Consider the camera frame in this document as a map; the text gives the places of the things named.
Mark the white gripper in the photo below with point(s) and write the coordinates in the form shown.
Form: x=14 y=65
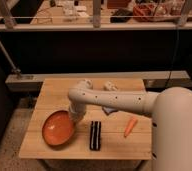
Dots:
x=77 y=112

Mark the orange ceramic bowl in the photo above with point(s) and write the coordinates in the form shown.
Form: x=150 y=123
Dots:
x=58 y=128

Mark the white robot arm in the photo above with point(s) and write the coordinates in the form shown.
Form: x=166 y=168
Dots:
x=171 y=112

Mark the blue sponge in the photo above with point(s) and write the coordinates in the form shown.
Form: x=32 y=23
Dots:
x=109 y=111

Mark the white squeeze bottle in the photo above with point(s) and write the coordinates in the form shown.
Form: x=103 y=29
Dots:
x=108 y=86

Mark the wooden table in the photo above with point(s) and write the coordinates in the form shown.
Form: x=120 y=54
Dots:
x=114 y=144

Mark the orange carrot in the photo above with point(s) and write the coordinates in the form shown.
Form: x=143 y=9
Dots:
x=130 y=126

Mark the diagonal metal strut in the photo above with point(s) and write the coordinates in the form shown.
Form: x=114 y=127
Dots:
x=14 y=68

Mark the grey metal rail beam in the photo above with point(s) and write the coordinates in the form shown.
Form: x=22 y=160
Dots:
x=151 y=79

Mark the upper metal shelf frame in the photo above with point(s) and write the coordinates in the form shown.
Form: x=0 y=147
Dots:
x=173 y=14

